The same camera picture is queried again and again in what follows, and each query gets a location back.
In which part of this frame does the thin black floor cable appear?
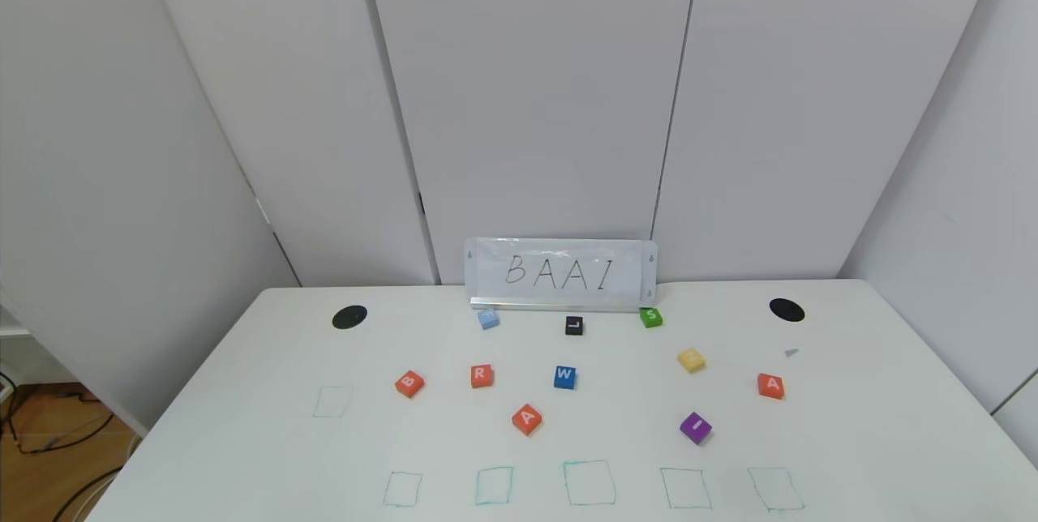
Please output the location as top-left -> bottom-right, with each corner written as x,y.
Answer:
0,372 -> 116,455
51,465 -> 124,522

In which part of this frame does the white sign reading BAAI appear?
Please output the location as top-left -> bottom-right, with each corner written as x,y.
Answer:
465,237 -> 658,314

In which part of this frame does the purple letter I block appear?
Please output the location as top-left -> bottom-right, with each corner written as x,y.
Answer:
680,413 -> 714,446

